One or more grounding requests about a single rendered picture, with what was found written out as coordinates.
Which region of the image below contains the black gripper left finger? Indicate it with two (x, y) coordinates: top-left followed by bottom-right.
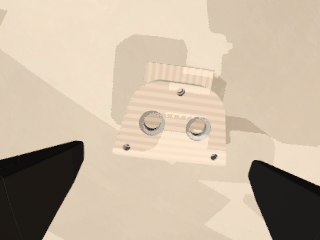
(0, 140), (84, 240)

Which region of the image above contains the beige housing plate with two holes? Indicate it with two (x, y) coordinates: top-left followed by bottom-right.
(112, 79), (227, 167)

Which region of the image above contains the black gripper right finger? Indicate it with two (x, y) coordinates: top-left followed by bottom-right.
(248, 160), (320, 240)

